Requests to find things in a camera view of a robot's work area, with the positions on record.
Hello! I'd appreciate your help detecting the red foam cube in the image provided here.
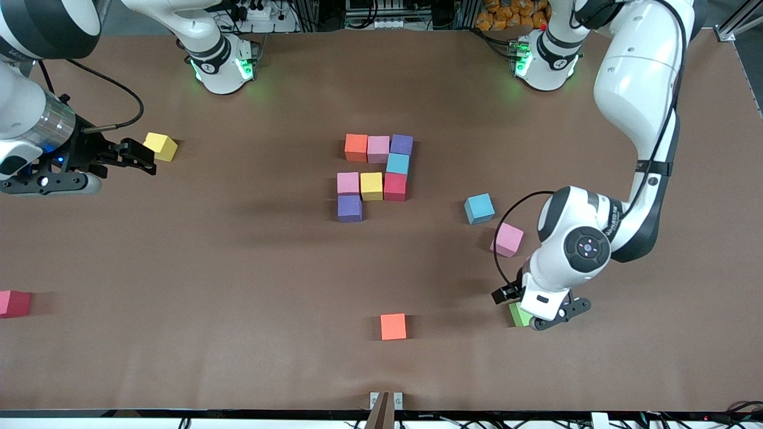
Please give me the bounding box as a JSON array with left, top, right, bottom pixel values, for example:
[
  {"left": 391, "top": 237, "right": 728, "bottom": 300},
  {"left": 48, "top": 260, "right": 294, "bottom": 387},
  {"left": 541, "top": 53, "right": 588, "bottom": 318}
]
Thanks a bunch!
[
  {"left": 0, "top": 290, "right": 32, "bottom": 319},
  {"left": 383, "top": 173, "right": 408, "bottom": 203}
]

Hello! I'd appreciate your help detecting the orange foam cube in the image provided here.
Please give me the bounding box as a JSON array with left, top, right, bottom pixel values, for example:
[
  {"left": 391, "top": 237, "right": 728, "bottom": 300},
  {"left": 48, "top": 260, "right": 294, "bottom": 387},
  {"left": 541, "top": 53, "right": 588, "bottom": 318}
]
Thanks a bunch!
[
  {"left": 345, "top": 133, "right": 369, "bottom": 163},
  {"left": 380, "top": 313, "right": 408, "bottom": 341}
]

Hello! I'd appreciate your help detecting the black camera cable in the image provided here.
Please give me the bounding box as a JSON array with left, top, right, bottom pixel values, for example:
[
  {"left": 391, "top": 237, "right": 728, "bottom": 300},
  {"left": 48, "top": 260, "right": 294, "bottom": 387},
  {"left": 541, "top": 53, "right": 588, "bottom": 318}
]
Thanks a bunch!
[
  {"left": 37, "top": 58, "right": 145, "bottom": 133},
  {"left": 493, "top": 191, "right": 558, "bottom": 288}
]

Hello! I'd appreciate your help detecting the white power strip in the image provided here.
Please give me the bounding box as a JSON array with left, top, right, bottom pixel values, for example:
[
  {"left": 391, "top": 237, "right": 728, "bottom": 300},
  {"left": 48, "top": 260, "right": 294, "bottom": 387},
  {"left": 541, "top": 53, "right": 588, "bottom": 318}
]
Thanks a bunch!
[
  {"left": 229, "top": 0, "right": 299, "bottom": 33},
  {"left": 346, "top": 17, "right": 421, "bottom": 30}
]

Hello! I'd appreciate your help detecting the light purple foam cube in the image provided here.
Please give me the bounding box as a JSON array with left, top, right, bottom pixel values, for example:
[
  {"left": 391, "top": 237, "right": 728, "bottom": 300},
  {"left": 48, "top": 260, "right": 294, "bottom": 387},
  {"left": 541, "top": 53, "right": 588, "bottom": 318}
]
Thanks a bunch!
[{"left": 337, "top": 195, "right": 364, "bottom": 223}]

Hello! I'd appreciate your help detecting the aluminium frame profile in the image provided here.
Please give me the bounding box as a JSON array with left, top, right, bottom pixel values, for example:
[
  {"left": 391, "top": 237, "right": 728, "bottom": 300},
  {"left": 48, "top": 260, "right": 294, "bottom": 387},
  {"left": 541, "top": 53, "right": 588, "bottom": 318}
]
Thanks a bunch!
[{"left": 715, "top": 0, "right": 763, "bottom": 42}]

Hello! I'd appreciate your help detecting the yellow foam cube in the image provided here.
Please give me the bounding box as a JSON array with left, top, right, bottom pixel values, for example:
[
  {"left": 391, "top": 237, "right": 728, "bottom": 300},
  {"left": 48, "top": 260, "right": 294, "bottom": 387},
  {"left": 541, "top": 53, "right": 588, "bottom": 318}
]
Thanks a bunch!
[
  {"left": 360, "top": 172, "right": 384, "bottom": 201},
  {"left": 143, "top": 132, "right": 179, "bottom": 163}
]

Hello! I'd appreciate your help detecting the large table cover sheet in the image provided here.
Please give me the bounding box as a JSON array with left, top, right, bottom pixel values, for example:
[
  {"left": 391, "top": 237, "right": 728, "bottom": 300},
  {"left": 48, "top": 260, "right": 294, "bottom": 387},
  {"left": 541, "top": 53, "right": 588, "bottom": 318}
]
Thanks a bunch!
[{"left": 0, "top": 30, "right": 763, "bottom": 413}]

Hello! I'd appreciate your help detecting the bag of orange snacks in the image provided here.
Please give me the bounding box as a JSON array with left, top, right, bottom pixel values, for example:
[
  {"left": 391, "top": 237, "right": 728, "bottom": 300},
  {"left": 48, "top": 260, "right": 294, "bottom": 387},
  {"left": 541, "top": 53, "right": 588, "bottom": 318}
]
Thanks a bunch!
[{"left": 476, "top": 0, "right": 552, "bottom": 32}]

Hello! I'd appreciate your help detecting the small metal bracket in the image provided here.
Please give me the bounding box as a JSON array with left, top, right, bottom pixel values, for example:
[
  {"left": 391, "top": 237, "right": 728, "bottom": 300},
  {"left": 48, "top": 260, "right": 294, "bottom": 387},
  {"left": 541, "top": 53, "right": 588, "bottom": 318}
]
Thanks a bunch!
[{"left": 370, "top": 391, "right": 404, "bottom": 412}]

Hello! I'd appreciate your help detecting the green foam cube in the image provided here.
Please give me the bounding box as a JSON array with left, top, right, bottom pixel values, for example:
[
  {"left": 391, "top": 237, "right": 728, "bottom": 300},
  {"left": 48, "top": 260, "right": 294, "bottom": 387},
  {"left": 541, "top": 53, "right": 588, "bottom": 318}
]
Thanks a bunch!
[{"left": 508, "top": 302, "right": 535, "bottom": 328}]

